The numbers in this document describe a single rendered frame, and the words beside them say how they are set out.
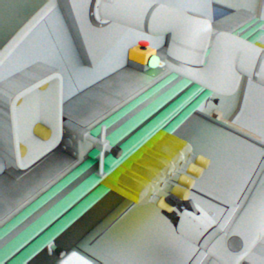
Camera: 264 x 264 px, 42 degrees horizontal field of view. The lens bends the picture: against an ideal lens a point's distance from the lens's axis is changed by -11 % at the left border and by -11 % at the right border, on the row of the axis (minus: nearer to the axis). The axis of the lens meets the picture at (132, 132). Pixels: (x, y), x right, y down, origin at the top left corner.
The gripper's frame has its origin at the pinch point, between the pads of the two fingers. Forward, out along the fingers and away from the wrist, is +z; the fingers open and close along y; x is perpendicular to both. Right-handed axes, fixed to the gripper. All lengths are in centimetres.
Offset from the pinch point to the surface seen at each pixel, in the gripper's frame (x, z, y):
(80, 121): 10.2, 28.4, 15.6
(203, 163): -20.8, 6.1, 1.1
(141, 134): -8.9, 23.2, 6.5
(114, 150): 10.6, 13.3, 16.3
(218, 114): -367, 206, -224
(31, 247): 39.4, 11.1, -3.3
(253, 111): -554, 228, -296
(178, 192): -4.0, 1.6, 2.2
